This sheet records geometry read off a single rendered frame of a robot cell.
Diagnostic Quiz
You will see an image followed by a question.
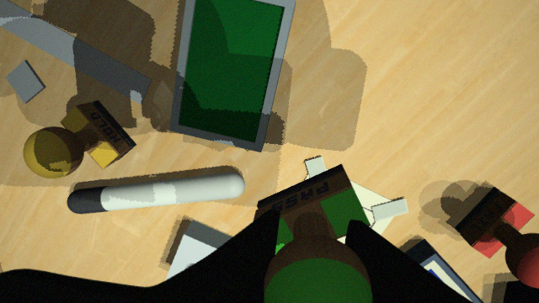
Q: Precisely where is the white inspection card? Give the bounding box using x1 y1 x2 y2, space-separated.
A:
305 157 409 234

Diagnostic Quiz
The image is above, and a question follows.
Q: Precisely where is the grey flat bar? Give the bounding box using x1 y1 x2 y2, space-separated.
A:
0 0 152 104

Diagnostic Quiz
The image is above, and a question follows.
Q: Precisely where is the yellow rubber stamp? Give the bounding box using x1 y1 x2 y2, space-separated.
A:
24 101 136 179

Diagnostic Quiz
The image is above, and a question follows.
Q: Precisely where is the green ink pad in grey tray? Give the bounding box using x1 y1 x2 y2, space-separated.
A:
169 0 296 152

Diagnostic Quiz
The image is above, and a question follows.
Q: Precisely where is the white marker with black cap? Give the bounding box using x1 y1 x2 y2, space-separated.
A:
67 172 245 214

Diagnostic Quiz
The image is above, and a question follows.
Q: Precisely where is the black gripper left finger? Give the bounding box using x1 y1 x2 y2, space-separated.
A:
0 210 280 303

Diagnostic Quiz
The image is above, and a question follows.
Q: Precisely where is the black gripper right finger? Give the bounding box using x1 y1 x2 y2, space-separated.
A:
345 220 472 303

